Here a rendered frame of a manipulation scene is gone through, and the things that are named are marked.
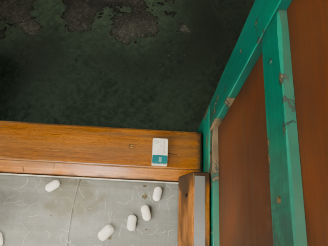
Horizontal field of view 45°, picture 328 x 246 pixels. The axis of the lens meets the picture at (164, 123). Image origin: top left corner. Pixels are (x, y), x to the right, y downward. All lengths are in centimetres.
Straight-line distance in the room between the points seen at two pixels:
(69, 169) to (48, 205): 9
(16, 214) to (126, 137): 29
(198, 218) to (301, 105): 43
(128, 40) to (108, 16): 17
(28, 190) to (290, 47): 67
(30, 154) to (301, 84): 66
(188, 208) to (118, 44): 124
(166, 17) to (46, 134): 121
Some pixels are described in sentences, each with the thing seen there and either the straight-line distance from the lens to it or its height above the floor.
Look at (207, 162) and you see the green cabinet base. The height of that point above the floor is 82.
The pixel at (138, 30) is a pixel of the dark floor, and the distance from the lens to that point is 196.
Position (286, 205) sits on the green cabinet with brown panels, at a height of 126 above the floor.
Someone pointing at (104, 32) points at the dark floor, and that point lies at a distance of 196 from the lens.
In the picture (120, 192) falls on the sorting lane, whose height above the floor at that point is 74.
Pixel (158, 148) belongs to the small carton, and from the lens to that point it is 88.
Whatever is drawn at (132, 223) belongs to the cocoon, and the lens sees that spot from 88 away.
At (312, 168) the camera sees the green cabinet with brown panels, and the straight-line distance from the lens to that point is 38.
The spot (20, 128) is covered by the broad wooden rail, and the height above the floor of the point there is 76.
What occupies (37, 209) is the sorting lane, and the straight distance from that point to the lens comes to 92.
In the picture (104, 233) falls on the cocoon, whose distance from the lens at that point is 87.
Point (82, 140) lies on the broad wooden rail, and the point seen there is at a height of 76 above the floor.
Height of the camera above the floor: 163
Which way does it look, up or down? 69 degrees down
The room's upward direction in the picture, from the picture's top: 11 degrees clockwise
